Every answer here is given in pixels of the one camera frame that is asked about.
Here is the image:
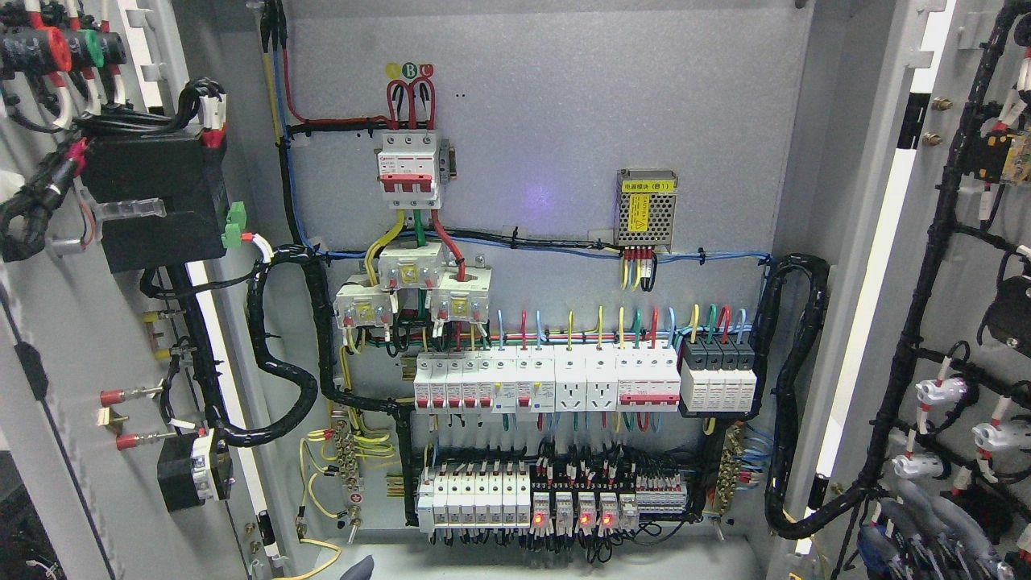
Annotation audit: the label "dark grey robot hand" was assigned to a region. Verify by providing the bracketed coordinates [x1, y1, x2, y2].
[861, 480, 1016, 579]

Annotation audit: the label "grey cabinet door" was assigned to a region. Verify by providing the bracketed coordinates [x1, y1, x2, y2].
[765, 0, 1031, 580]
[1, 1, 287, 579]

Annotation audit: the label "black surge protector modules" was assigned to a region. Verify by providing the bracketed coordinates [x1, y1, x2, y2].
[680, 339, 757, 415]

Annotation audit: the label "black relay terminal row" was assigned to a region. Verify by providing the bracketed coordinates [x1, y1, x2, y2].
[529, 445, 689, 539]

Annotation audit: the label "white socket breaker row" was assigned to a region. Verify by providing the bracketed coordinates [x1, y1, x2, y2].
[413, 344, 681, 414]

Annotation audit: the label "perforated metal power supply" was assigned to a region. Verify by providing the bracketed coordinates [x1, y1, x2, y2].
[614, 168, 678, 247]

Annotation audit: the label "white lower breaker row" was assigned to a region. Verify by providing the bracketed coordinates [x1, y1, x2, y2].
[415, 462, 533, 533]

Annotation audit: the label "white current transformer blocks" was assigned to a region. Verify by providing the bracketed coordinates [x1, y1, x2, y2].
[334, 242, 493, 333]

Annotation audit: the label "red three-pole main breaker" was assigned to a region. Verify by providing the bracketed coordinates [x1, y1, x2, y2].
[377, 129, 457, 210]

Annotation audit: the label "black digital power meter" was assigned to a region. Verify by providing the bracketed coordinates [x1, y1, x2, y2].
[81, 129, 230, 274]

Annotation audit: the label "black corrugated cable loom right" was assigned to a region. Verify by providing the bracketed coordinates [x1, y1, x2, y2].
[749, 255, 879, 541]

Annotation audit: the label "black corrugated cable loom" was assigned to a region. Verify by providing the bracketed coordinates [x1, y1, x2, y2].
[749, 255, 879, 541]
[185, 245, 412, 449]

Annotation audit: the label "black corrugated cable loom left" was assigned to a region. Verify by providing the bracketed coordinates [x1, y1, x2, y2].
[185, 245, 412, 449]

